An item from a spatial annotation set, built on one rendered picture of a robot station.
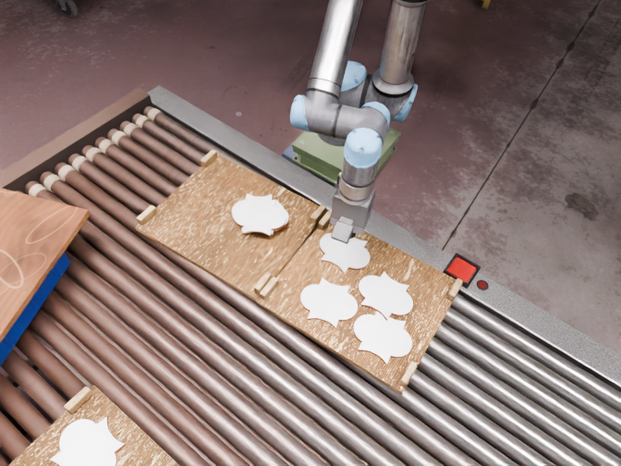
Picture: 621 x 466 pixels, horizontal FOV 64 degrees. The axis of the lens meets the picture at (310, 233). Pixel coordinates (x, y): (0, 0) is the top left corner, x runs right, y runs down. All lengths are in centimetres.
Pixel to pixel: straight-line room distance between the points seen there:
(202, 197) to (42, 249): 44
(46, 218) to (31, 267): 14
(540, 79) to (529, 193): 114
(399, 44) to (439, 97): 215
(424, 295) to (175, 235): 68
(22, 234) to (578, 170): 287
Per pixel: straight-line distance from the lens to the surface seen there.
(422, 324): 126
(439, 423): 120
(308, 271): 129
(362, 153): 101
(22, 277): 130
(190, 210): 143
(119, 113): 176
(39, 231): 137
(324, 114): 112
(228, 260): 132
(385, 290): 127
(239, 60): 364
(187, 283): 131
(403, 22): 131
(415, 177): 288
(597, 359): 142
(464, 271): 139
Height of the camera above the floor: 203
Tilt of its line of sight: 53 degrees down
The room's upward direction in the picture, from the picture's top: 4 degrees clockwise
